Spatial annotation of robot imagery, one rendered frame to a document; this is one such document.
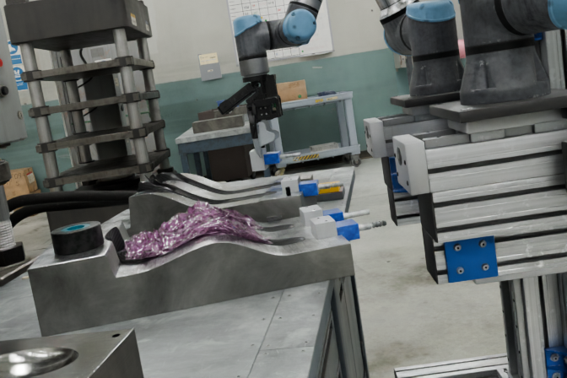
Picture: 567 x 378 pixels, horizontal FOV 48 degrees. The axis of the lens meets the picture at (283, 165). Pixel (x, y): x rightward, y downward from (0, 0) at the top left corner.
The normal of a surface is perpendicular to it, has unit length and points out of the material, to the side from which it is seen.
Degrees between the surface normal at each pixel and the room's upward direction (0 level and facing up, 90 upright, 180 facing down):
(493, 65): 73
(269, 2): 90
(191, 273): 90
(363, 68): 90
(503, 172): 90
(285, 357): 0
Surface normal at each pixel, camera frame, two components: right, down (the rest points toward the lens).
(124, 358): 0.98, -0.13
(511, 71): -0.16, -0.15
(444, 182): -0.01, 0.14
